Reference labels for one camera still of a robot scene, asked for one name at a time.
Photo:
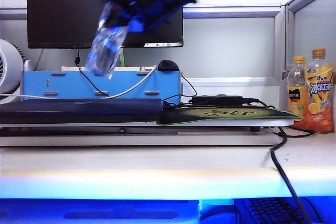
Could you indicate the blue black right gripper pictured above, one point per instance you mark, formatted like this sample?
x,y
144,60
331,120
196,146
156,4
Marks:
x,y
162,6

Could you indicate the clear mineral water bottle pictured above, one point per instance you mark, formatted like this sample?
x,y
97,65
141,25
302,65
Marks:
x,y
105,48

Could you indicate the orange juice bottle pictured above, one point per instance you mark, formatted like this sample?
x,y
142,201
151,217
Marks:
x,y
296,95

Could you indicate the iced tea bottle yellow label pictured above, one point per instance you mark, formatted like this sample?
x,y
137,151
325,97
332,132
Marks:
x,y
319,98

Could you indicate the black computer monitor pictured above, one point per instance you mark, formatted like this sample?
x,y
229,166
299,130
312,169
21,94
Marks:
x,y
65,11

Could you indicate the black computer mouse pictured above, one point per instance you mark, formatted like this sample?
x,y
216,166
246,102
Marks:
x,y
168,66

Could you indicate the blue wooden desk organizer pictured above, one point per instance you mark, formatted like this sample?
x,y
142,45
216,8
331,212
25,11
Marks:
x,y
65,85

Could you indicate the grey cubicle partition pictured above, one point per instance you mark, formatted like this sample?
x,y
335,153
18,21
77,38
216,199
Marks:
x,y
236,51

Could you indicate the black green snake-logo mouse pad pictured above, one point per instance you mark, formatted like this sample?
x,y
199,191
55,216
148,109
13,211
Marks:
x,y
183,116

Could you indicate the white desk fan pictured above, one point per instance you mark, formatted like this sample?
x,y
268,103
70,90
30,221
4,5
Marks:
x,y
10,64

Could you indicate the black power adapter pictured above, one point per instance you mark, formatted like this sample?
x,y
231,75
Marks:
x,y
218,100

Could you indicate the white desk riser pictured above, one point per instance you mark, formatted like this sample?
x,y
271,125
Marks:
x,y
131,140

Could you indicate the black keyboard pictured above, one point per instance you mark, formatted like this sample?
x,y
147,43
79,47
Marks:
x,y
267,208

